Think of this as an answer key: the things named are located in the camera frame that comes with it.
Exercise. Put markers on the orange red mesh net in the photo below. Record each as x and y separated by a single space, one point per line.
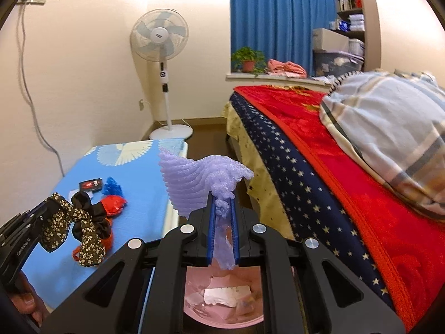
109 241

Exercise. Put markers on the wooden wall shelf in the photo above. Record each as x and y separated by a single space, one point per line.
370 24

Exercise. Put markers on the blue wrapper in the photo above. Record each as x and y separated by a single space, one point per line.
111 186

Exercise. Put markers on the black red snack packet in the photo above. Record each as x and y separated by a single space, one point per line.
91 184

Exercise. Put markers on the row of books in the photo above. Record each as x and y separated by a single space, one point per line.
345 4

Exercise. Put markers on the low wall outlet with plug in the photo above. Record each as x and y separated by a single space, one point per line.
141 104

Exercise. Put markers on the dark plastic storage bin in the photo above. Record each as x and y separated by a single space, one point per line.
333 63

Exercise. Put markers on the navy star print blanket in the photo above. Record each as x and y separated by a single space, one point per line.
299 181

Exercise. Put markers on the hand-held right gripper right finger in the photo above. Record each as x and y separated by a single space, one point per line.
236 231

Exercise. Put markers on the folded white towels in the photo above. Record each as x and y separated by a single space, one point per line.
356 22

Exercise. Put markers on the white standing fan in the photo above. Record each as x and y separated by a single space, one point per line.
160 34

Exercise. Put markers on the yellow bed sheet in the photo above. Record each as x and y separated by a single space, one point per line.
257 174

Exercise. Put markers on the purple foam fruit net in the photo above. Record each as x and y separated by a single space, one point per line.
194 177

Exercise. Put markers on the red wrapper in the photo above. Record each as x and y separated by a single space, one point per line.
114 205

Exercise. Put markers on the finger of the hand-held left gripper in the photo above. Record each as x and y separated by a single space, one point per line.
22 250
24 217

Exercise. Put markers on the black white striped cloth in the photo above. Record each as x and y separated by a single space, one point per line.
339 81

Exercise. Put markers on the bed with red blanket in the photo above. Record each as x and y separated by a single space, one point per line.
382 229

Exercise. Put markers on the black floral hair scrunchie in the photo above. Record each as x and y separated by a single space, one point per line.
87 236

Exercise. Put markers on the plaid grey pillow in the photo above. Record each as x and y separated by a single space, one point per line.
386 121

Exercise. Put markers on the cardboard box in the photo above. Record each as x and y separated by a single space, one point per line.
328 40

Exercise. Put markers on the blue curtain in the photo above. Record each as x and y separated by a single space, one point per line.
278 17

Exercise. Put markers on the potted green plant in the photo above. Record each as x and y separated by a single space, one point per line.
247 59

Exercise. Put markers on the pink plastic trash bin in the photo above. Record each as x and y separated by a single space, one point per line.
222 315

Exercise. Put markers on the white windowsill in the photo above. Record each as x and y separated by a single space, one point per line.
264 78

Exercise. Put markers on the crumpled white paper sheet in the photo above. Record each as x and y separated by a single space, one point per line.
226 295

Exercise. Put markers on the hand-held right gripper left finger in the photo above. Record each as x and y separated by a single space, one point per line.
210 231

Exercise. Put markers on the small white paper scrap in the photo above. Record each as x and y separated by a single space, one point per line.
73 193

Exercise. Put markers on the blue tissue pack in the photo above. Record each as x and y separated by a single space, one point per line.
343 25

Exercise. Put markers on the pink folded clothes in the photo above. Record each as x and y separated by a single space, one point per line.
285 69

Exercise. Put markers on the person's left hand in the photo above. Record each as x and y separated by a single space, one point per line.
22 299

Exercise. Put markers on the white plastic container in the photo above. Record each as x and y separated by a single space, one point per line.
356 46

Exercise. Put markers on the blue covered table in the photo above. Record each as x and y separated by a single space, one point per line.
139 188

